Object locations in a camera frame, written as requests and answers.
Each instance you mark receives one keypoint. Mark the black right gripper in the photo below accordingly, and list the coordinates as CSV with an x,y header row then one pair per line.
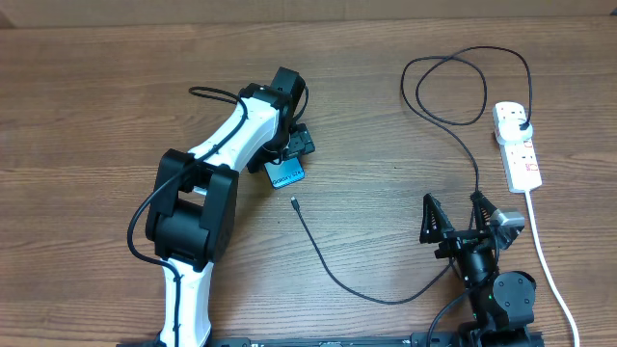
x,y
455,239

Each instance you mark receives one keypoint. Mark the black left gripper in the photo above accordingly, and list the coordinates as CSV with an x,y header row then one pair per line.
x,y
301,141

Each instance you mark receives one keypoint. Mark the Samsung Galaxy smartphone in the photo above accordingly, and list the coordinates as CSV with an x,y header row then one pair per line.
x,y
285,173

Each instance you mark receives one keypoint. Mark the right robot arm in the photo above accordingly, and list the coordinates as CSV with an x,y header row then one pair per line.
x,y
501,303

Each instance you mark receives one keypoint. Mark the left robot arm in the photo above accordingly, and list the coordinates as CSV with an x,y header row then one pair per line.
x,y
191,210

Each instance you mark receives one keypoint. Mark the white charger plug adapter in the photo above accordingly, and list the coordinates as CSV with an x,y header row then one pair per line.
x,y
509,132

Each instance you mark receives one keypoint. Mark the white power strip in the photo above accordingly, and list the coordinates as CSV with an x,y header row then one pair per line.
x,y
519,159

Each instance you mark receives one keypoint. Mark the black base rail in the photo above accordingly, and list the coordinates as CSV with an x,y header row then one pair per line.
x,y
337,342

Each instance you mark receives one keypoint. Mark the cardboard wall panel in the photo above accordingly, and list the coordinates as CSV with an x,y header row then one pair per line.
x,y
21,14

